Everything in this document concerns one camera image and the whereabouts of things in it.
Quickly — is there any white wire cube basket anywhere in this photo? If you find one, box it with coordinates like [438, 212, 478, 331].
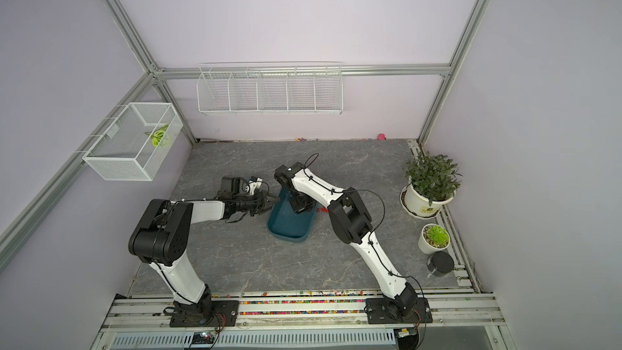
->
[83, 102, 183, 181]

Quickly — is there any green leaf toy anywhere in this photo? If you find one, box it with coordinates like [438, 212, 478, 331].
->
[145, 124, 170, 148]

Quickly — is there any small potted succulent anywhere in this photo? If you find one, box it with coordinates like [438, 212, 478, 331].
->
[418, 224, 450, 255]

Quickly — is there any teal plastic storage box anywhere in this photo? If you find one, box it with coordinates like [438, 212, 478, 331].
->
[267, 188, 317, 243]

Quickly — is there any long white wire wall basket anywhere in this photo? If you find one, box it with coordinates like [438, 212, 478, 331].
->
[196, 62, 344, 115]

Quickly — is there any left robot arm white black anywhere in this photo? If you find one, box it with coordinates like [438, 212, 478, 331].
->
[128, 191, 280, 309]

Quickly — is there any black cylinder weight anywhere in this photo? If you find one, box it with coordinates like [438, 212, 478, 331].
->
[427, 251, 455, 277]

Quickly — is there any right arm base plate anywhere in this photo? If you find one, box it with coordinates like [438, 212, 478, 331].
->
[364, 297, 433, 326]

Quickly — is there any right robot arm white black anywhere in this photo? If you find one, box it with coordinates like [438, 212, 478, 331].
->
[274, 162, 420, 317]

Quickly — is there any large potted green plant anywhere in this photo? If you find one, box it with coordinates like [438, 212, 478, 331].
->
[403, 152, 462, 218]

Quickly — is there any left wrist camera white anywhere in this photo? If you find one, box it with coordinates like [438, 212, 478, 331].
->
[218, 176, 263, 198]

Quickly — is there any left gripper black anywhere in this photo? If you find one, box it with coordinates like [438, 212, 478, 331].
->
[233, 190, 280, 216]

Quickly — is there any white ventilation grille strip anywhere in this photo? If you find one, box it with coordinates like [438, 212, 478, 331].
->
[104, 328, 397, 349]

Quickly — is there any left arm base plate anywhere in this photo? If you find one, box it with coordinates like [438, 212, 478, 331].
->
[166, 299, 240, 328]

